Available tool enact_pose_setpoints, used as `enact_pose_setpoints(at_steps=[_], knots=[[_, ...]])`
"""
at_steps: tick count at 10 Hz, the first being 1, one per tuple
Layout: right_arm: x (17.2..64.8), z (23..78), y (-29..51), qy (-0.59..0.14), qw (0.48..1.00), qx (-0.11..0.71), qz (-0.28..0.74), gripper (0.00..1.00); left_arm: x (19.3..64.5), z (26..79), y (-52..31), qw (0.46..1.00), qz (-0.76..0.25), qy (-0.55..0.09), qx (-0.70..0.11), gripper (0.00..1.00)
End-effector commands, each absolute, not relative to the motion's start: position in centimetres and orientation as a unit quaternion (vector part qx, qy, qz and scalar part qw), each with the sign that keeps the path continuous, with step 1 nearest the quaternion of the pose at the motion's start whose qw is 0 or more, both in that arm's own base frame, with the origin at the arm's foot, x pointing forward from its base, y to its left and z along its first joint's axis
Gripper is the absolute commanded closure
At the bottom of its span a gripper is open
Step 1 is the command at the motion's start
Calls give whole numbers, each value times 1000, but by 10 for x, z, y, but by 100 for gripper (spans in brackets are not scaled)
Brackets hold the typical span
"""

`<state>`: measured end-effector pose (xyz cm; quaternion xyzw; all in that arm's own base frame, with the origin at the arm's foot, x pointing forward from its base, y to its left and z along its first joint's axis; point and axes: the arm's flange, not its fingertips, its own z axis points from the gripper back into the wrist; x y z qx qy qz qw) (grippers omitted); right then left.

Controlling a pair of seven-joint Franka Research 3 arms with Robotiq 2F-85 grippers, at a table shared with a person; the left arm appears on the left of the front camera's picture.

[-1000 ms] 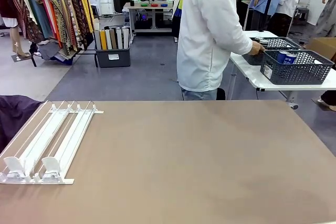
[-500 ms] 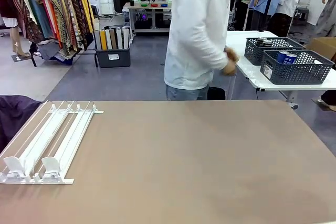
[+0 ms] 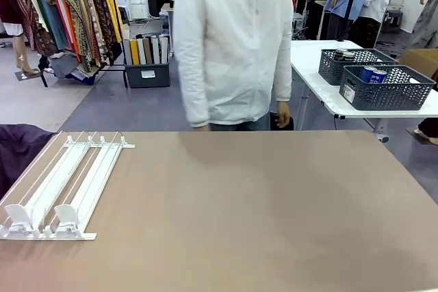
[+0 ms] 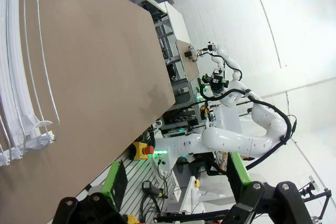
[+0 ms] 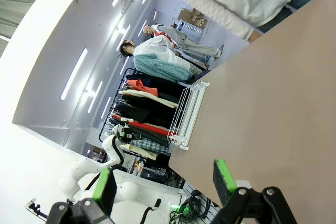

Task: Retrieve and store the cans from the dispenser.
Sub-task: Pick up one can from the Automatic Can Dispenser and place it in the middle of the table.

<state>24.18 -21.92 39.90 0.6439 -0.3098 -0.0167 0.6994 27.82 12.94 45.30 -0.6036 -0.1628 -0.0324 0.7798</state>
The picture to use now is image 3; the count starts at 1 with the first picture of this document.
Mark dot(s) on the pale grey fabric roll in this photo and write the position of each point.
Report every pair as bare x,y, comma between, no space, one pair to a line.
164,50

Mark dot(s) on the light grey fabric roll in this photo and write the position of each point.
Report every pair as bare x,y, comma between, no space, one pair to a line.
155,50

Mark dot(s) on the person's right hand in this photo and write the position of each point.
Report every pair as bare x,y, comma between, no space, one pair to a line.
205,128

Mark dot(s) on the brown fabric roll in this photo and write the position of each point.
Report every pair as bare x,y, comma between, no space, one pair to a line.
147,51

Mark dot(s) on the blue Pocari Sweat can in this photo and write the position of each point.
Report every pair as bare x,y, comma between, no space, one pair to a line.
379,77
367,75

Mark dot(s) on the person's left forearm white sleeve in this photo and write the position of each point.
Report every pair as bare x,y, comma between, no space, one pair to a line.
283,80

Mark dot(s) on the black rack of colourful clothes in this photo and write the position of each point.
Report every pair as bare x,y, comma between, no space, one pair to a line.
113,69

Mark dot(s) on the dark purple cloth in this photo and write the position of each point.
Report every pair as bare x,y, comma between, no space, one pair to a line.
17,148

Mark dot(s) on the person's left hand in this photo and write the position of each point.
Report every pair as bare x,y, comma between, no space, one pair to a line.
284,114

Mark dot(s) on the large cardboard box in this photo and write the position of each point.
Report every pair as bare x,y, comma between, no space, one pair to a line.
421,59

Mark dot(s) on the person in white shirt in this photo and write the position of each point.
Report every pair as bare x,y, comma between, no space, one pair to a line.
232,49

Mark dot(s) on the person's right forearm white sleeve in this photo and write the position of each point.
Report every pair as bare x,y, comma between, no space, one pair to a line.
196,107

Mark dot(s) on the grey cloth pile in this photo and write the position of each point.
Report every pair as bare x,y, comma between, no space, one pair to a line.
63,66

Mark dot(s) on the background leg with shoe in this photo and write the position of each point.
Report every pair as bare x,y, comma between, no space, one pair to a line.
427,128

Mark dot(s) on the yellow fabric roll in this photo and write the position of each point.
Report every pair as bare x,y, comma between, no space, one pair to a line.
134,52

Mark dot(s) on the brown patterned hanging garment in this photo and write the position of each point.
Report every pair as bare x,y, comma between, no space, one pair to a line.
92,15

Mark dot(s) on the yellow hanging garment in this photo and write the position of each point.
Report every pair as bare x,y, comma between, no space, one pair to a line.
109,4

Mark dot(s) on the black step stool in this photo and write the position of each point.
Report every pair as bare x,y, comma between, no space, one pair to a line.
393,18

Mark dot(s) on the dark drink can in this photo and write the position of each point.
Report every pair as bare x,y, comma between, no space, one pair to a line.
339,54
349,56

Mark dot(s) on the teal hanging garment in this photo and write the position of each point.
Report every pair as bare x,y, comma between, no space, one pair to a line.
49,15

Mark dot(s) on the white fabric roll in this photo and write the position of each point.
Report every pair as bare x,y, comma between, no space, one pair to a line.
141,51

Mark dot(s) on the dark grey storage bin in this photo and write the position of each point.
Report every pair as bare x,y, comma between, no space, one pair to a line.
147,75

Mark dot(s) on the grey plastic lattice basket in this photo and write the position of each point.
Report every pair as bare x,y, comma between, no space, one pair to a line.
366,57
386,97

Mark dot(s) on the white folding table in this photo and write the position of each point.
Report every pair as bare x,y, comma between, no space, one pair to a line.
315,76

